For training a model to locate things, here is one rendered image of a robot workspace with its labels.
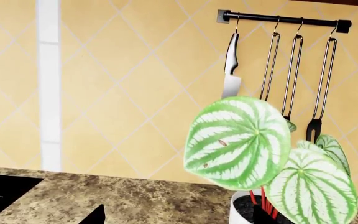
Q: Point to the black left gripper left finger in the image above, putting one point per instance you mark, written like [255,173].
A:
[97,217]

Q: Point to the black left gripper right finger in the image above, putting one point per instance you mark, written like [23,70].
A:
[261,217]

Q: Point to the white plant pot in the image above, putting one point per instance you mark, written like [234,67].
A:
[235,214]

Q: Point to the green white striped leaf plant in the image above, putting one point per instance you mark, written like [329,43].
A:
[238,144]

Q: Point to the black induction cooktop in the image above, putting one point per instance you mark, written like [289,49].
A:
[2,193]

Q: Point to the steel kitchen knife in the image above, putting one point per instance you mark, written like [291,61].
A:
[231,70]

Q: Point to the white vertical wall strip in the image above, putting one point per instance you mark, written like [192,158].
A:
[49,93]

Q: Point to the small brass rail hook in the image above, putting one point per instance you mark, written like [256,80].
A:
[277,25]
[333,30]
[237,24]
[300,26]

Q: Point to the black wall utensil rail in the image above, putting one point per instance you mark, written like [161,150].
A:
[287,18]

